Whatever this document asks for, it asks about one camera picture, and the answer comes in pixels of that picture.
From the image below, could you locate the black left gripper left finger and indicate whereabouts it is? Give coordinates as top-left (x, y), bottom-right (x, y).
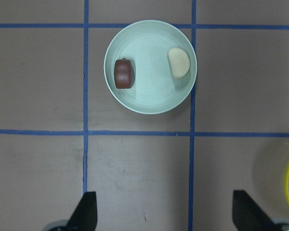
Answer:
top-left (66, 192), bottom-right (97, 231)

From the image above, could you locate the white half-round bun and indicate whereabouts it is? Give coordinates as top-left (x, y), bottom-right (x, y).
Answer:
top-left (167, 47), bottom-right (190, 78)

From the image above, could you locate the mint green round plate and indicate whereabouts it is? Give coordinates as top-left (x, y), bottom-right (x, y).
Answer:
top-left (104, 20), bottom-right (197, 115)

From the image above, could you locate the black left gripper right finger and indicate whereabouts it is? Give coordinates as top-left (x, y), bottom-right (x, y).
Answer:
top-left (233, 190), bottom-right (279, 231)

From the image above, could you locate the dark red bun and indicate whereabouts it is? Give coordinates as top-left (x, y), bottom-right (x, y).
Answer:
top-left (114, 58), bottom-right (135, 89)

